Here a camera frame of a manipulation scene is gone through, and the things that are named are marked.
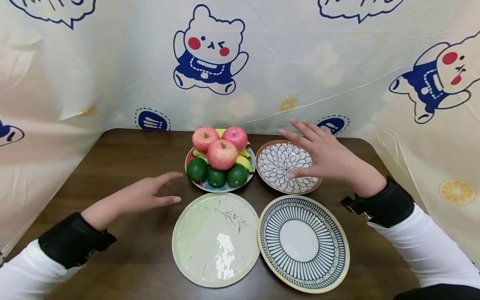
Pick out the person's right forearm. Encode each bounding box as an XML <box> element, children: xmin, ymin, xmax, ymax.
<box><xmin>352</xmin><ymin>166</ymin><xmax>480</xmax><ymax>289</ymax></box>

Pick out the blue striped plate yellow rim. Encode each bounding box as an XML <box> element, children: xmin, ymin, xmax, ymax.
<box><xmin>257</xmin><ymin>195</ymin><xmax>351</xmax><ymax>294</ymax></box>

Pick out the person's body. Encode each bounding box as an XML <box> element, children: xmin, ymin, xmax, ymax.
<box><xmin>393</xmin><ymin>284</ymin><xmax>480</xmax><ymax>300</ymax></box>

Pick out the red apple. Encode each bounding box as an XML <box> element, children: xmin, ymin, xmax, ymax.
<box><xmin>206</xmin><ymin>139</ymin><xmax>239</xmax><ymax>171</ymax></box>
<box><xmin>191</xmin><ymin>126</ymin><xmax>221</xmax><ymax>154</ymax></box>
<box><xmin>221</xmin><ymin>125</ymin><xmax>249</xmax><ymax>152</ymax></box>

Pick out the black wrist band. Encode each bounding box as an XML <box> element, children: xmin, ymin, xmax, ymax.
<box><xmin>340</xmin><ymin>176</ymin><xmax>415</xmax><ymax>228</ymax></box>
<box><xmin>38</xmin><ymin>212</ymin><xmax>117</xmax><ymax>270</ymax></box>

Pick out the pale green plate with twig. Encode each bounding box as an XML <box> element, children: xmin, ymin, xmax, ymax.
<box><xmin>171</xmin><ymin>192</ymin><xmax>261</xmax><ymax>289</ymax></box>

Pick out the person's left hand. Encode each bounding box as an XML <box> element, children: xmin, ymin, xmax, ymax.
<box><xmin>108</xmin><ymin>171</ymin><xmax>184</xmax><ymax>221</ymax></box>

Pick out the flower pattern plate brown rim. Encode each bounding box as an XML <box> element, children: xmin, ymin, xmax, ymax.
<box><xmin>255</xmin><ymin>139</ymin><xmax>323</xmax><ymax>195</ymax></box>

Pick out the green lime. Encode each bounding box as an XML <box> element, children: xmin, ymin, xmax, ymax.
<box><xmin>227</xmin><ymin>163</ymin><xmax>249</xmax><ymax>188</ymax></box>
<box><xmin>206</xmin><ymin>166</ymin><xmax>228</xmax><ymax>188</ymax></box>
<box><xmin>186</xmin><ymin>157</ymin><xmax>209</xmax><ymax>182</ymax></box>

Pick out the person's right hand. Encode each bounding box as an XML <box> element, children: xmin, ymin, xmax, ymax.
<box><xmin>278</xmin><ymin>118</ymin><xmax>377</xmax><ymax>191</ymax></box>

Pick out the person's left forearm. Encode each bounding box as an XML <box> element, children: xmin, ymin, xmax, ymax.
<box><xmin>0</xmin><ymin>198</ymin><xmax>115</xmax><ymax>300</ymax></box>

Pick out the colourful fruit plate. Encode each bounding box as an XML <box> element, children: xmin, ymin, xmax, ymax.
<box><xmin>184</xmin><ymin>142</ymin><xmax>257</xmax><ymax>193</ymax></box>

